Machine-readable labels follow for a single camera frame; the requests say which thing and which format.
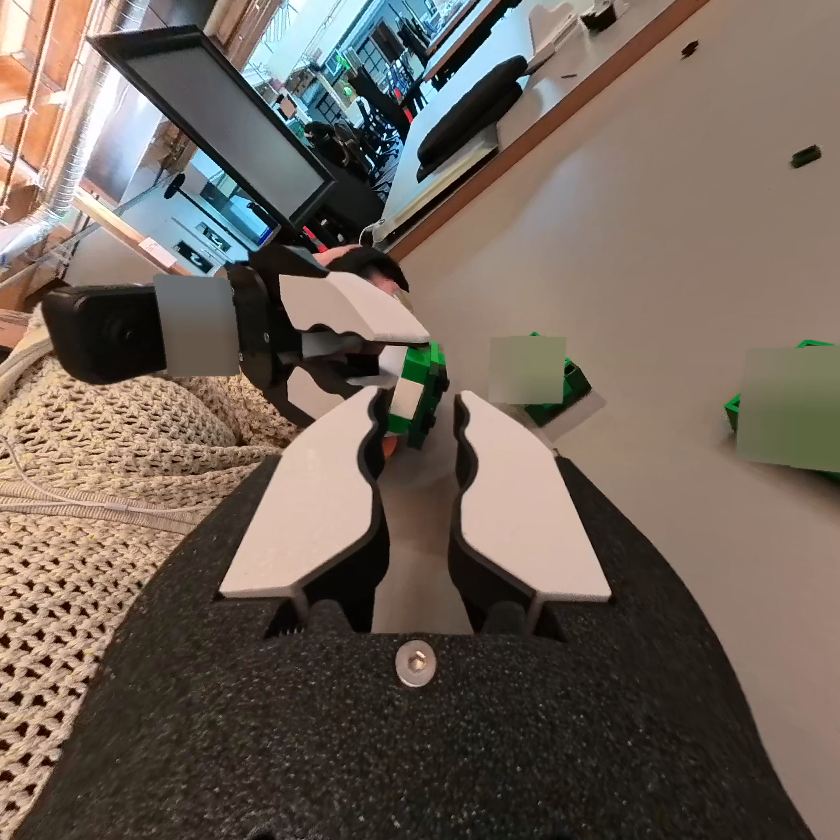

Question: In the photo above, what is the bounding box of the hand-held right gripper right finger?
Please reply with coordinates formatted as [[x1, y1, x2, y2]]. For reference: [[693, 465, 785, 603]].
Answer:
[[448, 390, 614, 636]]

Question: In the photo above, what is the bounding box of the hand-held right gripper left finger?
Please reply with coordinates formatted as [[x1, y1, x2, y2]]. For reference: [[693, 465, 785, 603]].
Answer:
[[218, 386, 389, 634]]

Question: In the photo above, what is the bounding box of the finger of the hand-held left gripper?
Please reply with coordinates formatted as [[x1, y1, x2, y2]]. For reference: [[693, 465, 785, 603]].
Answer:
[[277, 269, 433, 345], [286, 364, 361, 426]]

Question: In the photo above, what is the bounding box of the green lego block tan tile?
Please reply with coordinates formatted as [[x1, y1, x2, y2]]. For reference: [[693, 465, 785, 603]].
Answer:
[[524, 331, 593, 429], [382, 341, 450, 450], [724, 339, 840, 434]]

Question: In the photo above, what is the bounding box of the person's left forearm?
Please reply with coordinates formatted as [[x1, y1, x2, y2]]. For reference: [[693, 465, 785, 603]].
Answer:
[[0, 341, 303, 460]]

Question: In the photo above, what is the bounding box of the person's left hand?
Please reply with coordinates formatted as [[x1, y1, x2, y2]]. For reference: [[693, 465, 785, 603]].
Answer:
[[376, 276, 416, 312]]

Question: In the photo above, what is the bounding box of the black framed screen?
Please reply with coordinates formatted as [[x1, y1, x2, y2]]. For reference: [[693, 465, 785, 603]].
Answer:
[[85, 25, 339, 229]]

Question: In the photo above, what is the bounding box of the black cushion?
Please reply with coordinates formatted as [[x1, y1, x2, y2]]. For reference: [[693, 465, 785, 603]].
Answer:
[[416, 54, 529, 185]]

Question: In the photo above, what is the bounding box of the person's cream knit sweater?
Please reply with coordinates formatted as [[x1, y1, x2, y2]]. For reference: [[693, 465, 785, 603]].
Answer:
[[0, 453, 263, 834]]

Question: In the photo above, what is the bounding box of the silver ventilation duct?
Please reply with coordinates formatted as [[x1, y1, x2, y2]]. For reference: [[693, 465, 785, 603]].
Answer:
[[0, 0, 152, 263]]

